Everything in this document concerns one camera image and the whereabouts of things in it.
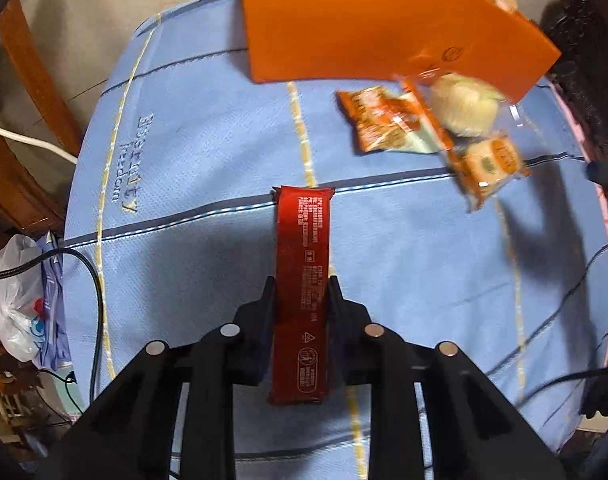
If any pink cloth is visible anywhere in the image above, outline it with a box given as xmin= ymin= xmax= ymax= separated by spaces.
xmin=548 ymin=80 xmax=608 ymax=362

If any brown orange nut packet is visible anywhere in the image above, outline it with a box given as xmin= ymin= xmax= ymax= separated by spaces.
xmin=336 ymin=86 xmax=435 ymax=154

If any clear round cookie packet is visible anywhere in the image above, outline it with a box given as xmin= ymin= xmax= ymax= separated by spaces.
xmin=446 ymin=132 xmax=531 ymax=213

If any thin black cable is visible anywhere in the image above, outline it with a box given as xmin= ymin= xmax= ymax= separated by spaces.
xmin=526 ymin=367 xmax=608 ymax=402

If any orange and teal packet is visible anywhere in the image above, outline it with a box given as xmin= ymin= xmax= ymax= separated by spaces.
xmin=403 ymin=92 xmax=441 ymax=154

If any round white pastry packet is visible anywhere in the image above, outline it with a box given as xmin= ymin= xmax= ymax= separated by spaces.
xmin=401 ymin=72 xmax=527 ymax=142

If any thick black cable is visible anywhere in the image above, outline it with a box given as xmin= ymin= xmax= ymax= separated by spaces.
xmin=0 ymin=247 xmax=106 ymax=412

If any long red snack bar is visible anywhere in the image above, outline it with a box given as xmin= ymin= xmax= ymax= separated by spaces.
xmin=267 ymin=184 xmax=337 ymax=408

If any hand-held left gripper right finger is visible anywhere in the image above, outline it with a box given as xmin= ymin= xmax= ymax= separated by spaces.
xmin=327 ymin=275 xmax=567 ymax=480

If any white power cable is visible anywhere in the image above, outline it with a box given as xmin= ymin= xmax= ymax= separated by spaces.
xmin=0 ymin=119 xmax=80 ymax=167

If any blue and white plastic bag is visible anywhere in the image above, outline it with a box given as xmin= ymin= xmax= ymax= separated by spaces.
xmin=34 ymin=232 xmax=73 ymax=369

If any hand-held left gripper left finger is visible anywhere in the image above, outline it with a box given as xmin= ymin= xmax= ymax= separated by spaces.
xmin=36 ymin=275 xmax=279 ymax=480

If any orange cardboard box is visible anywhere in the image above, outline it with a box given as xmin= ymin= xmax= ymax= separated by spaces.
xmin=238 ymin=0 xmax=562 ymax=106

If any carved wooden chair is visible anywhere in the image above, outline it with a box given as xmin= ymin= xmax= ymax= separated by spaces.
xmin=0 ymin=0 xmax=86 ymax=242

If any dark carved wooden furniture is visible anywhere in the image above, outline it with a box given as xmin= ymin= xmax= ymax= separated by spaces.
xmin=538 ymin=0 xmax=608 ymax=172

